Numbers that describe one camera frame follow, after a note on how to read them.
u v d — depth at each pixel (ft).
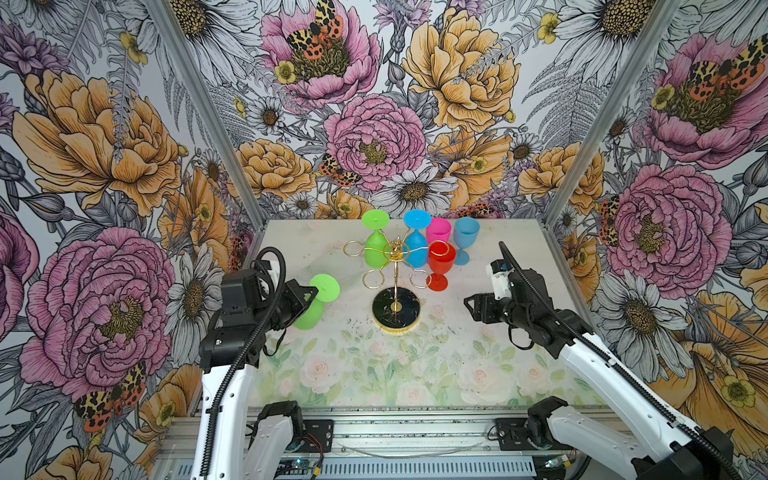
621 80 2.75
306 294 2.28
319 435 2.45
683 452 1.27
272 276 1.85
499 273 2.28
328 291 2.39
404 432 2.50
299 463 2.33
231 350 1.50
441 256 2.91
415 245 2.70
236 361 1.43
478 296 2.31
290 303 1.99
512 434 2.43
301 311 1.99
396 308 3.10
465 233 3.29
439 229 3.37
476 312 2.35
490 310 2.32
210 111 2.92
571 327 1.70
